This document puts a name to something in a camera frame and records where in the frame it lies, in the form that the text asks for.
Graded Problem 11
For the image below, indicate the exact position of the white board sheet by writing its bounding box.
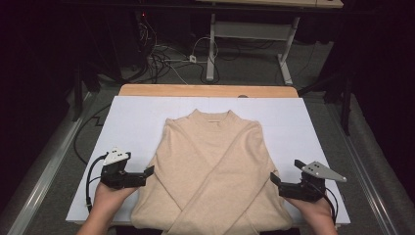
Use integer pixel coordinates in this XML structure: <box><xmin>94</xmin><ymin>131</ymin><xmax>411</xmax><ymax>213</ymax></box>
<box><xmin>65</xmin><ymin>95</ymin><xmax>351</xmax><ymax>226</ymax></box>

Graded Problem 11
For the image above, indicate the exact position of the person's left hand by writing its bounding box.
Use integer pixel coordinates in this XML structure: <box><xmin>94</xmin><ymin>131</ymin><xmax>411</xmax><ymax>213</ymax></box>
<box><xmin>92</xmin><ymin>180</ymin><xmax>140</xmax><ymax>218</ymax></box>

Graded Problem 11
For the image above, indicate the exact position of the black tripod stand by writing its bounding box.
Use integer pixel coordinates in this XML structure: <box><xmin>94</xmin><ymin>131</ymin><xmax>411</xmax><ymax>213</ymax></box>
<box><xmin>297</xmin><ymin>70</ymin><xmax>355</xmax><ymax>136</ymax></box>

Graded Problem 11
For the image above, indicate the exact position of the aluminium floor rail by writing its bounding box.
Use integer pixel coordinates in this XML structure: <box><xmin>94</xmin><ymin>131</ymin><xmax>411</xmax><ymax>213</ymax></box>
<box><xmin>6</xmin><ymin>91</ymin><xmax>94</xmax><ymax>235</ymax></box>
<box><xmin>321</xmin><ymin>97</ymin><xmax>400</xmax><ymax>235</ymax></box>

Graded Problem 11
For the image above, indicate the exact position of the dark curtain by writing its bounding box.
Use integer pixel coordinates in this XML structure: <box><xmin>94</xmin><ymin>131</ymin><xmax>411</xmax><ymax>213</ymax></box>
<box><xmin>332</xmin><ymin>0</ymin><xmax>415</xmax><ymax>204</ymax></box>
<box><xmin>0</xmin><ymin>0</ymin><xmax>79</xmax><ymax>210</ymax></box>

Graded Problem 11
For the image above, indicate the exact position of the dark device with red light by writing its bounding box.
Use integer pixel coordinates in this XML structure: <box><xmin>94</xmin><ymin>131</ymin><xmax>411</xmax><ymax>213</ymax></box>
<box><xmin>135</xmin><ymin>9</ymin><xmax>151</xmax><ymax>43</ymax></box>

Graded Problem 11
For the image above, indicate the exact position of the white looped cable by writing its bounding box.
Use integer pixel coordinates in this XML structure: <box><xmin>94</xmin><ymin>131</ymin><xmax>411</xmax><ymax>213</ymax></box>
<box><xmin>190</xmin><ymin>36</ymin><xmax>216</xmax><ymax>63</ymax></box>

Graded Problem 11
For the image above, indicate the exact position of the person's right hand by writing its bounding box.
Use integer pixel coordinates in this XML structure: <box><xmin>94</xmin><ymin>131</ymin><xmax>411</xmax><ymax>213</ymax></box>
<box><xmin>283</xmin><ymin>195</ymin><xmax>337</xmax><ymax>230</ymax></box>

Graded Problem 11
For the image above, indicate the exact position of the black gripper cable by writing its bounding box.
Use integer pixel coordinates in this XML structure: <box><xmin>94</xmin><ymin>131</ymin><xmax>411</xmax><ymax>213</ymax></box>
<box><xmin>321</xmin><ymin>185</ymin><xmax>339</xmax><ymax>226</ymax></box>
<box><xmin>85</xmin><ymin>153</ymin><xmax>110</xmax><ymax>213</ymax></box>

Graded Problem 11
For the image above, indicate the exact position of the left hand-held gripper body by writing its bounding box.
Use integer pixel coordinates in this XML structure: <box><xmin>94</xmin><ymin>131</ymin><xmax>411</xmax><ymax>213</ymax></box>
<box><xmin>99</xmin><ymin>146</ymin><xmax>147</xmax><ymax>190</ymax></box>

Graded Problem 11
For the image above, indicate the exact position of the wooden table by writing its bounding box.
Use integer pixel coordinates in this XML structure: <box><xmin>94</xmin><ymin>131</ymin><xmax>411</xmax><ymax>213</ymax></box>
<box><xmin>117</xmin><ymin>83</ymin><xmax>300</xmax><ymax>99</ymax></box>

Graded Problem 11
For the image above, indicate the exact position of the tangle of black cables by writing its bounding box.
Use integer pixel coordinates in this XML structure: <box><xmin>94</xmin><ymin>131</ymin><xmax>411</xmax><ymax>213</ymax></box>
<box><xmin>130</xmin><ymin>19</ymin><xmax>223</xmax><ymax>85</ymax></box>

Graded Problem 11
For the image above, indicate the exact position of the black floor cable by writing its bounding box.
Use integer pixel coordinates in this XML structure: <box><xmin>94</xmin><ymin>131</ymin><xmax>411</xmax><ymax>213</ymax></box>
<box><xmin>72</xmin><ymin>102</ymin><xmax>113</xmax><ymax>165</ymax></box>

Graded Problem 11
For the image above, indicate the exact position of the beige knit sweater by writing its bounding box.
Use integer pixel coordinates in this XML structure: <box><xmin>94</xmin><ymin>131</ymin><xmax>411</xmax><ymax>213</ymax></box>
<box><xmin>130</xmin><ymin>108</ymin><xmax>294</xmax><ymax>235</ymax></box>

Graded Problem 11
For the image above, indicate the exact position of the grey metal desk frame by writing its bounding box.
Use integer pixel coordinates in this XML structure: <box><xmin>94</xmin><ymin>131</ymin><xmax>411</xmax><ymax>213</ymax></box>
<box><xmin>195</xmin><ymin>0</ymin><xmax>345</xmax><ymax>86</ymax></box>

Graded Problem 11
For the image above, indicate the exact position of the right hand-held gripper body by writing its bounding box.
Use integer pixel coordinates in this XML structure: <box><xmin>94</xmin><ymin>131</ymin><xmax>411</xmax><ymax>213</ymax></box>
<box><xmin>278</xmin><ymin>161</ymin><xmax>347</xmax><ymax>202</ymax></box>

